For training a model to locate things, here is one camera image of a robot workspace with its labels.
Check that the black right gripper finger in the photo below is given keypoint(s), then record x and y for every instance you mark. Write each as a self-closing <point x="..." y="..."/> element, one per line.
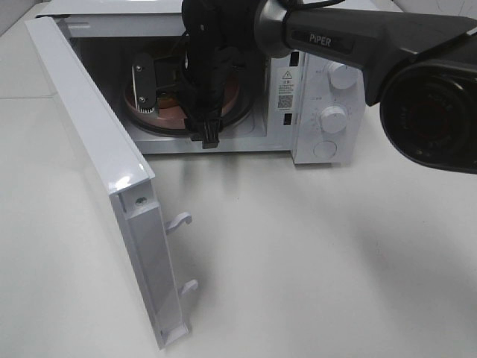
<point x="206" y="131"/>
<point x="144" y="83"/>

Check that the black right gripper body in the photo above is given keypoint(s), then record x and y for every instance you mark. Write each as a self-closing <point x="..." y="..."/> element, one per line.
<point x="205" y="81"/>

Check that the pink round plate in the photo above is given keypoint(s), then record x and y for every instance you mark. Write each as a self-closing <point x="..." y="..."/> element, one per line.
<point x="171" y="115"/>

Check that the round white door button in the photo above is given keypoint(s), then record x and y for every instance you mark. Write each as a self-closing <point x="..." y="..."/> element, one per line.
<point x="325" y="150"/>

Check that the white microwave door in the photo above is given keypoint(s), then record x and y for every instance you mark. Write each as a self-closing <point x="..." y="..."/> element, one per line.
<point x="119" y="177"/>

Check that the burger with sesame bun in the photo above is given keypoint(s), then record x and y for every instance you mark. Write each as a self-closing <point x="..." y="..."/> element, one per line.
<point x="156" y="79"/>

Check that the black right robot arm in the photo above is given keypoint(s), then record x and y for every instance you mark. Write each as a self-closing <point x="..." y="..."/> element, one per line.
<point x="419" y="68"/>

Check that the white microwave oven body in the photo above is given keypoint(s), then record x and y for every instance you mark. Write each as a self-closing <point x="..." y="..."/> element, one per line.
<point x="119" y="67"/>

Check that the glass microwave turntable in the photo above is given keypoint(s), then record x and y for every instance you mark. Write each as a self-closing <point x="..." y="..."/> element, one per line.
<point x="243" y="107"/>

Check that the white warning label sticker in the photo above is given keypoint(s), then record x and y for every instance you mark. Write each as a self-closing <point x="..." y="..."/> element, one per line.
<point x="286" y="86"/>

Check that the lower white timer knob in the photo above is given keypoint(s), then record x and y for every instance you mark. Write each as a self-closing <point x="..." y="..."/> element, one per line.
<point x="333" y="119"/>

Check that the upper white power knob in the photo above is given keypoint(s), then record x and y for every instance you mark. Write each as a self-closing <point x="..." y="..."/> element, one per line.
<point x="342" y="76"/>

